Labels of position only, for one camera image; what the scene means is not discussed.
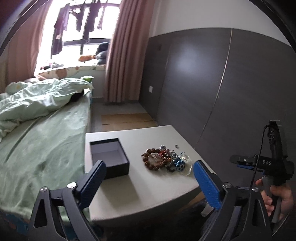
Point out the hanging dark clothes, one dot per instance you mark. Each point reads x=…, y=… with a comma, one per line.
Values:
x=88, y=17

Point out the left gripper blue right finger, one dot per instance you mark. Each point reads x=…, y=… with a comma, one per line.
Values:
x=209, y=183

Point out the dark open jewelry box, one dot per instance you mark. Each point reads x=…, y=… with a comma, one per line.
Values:
x=112, y=153

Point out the pink curtain left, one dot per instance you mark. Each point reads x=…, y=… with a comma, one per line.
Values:
x=23, y=49

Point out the bed with green sheet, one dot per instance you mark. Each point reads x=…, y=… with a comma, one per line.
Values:
x=47, y=151

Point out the flattened cardboard on floor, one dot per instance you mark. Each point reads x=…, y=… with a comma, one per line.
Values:
x=119, y=122

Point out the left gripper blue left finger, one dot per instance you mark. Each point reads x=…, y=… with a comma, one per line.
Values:
x=90, y=183

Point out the pink curtain right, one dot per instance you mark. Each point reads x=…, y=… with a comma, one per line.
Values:
x=126, y=53

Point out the light green duvet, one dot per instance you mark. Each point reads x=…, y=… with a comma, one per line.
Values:
x=24, y=101

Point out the pink curtain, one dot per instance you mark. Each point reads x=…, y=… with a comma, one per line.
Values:
x=126, y=53
x=23, y=49

